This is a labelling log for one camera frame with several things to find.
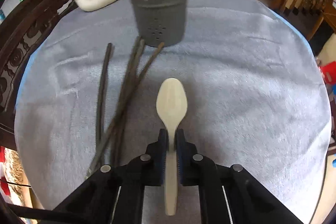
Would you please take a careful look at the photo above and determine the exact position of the dark carved wooden sideboard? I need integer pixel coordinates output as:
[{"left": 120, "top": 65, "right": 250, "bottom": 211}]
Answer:
[{"left": 0, "top": 0, "right": 77, "bottom": 150}]

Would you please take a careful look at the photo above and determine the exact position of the dark grey utensil holder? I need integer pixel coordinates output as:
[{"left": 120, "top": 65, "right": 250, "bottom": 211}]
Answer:
[{"left": 131, "top": 0, "right": 187, "bottom": 47}]

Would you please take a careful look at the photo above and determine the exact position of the white plastic spoon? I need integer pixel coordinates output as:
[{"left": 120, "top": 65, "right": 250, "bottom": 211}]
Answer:
[{"left": 156, "top": 78, "right": 187, "bottom": 216}]

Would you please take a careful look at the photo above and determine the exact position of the black chopstick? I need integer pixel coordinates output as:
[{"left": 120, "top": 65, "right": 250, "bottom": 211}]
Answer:
[
  {"left": 112, "top": 39, "right": 146, "bottom": 166},
  {"left": 110, "top": 36, "right": 142, "bottom": 167},
  {"left": 86, "top": 39, "right": 165, "bottom": 178},
  {"left": 96, "top": 43, "right": 112, "bottom": 147}
]

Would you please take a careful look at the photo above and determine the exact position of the grey table cloth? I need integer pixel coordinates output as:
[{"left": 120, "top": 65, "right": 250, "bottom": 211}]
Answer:
[{"left": 15, "top": 0, "right": 331, "bottom": 223}]

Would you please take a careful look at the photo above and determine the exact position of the red child chair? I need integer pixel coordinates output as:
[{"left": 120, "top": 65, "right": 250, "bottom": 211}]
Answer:
[{"left": 319, "top": 61, "right": 336, "bottom": 101}]

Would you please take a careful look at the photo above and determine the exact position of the beige sofa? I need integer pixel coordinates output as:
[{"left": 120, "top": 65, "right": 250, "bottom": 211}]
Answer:
[{"left": 317, "top": 34, "right": 336, "bottom": 66}]

